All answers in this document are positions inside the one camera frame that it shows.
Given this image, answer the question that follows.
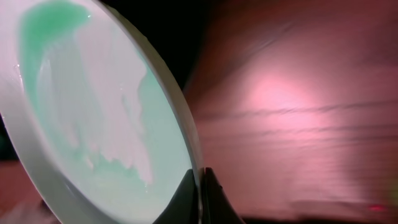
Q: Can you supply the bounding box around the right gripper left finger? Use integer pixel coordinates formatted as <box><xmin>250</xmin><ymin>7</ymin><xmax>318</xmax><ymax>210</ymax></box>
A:
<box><xmin>153</xmin><ymin>169</ymin><xmax>199</xmax><ymax>224</ymax></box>

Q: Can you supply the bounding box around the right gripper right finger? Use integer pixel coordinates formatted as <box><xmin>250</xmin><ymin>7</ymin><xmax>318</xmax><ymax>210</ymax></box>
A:
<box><xmin>201</xmin><ymin>167</ymin><xmax>245</xmax><ymax>224</ymax></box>

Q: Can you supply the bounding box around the round black serving tray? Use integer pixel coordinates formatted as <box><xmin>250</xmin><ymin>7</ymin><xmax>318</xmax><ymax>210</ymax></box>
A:
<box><xmin>101</xmin><ymin>0</ymin><xmax>210</xmax><ymax>89</ymax></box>

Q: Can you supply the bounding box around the mint green plate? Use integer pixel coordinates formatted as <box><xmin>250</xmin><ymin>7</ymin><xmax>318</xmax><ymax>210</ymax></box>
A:
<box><xmin>1</xmin><ymin>1</ymin><xmax>203</xmax><ymax>224</ymax></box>

